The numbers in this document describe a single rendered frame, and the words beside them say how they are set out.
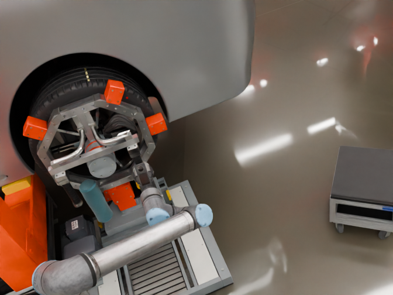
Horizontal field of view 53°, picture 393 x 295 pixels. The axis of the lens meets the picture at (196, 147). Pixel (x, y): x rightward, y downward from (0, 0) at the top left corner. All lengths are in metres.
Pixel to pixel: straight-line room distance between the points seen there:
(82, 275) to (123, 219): 1.23
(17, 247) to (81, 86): 0.77
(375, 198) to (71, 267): 1.54
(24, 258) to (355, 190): 1.66
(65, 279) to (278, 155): 1.97
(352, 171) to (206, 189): 1.01
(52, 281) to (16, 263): 0.63
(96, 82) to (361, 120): 2.03
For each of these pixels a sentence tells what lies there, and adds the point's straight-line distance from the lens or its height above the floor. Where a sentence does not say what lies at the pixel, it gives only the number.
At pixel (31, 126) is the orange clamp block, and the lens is 1.96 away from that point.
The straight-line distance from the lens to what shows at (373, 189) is 2.29.
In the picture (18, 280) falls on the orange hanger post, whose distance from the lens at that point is 2.09.
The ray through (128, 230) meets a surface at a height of 0.15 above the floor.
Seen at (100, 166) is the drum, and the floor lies 0.86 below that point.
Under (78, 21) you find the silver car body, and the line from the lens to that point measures 1.90.
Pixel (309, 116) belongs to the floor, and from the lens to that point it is 3.28.
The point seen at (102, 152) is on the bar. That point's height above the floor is 0.97.
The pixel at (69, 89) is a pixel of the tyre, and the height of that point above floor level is 1.17.
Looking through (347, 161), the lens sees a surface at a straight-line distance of 2.41.
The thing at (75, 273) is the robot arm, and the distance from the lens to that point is 1.35.
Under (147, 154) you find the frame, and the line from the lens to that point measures 2.12.
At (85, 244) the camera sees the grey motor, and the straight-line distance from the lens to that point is 2.28.
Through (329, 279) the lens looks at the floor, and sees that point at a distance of 2.35.
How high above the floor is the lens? 2.04
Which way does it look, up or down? 40 degrees down
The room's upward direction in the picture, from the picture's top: 16 degrees counter-clockwise
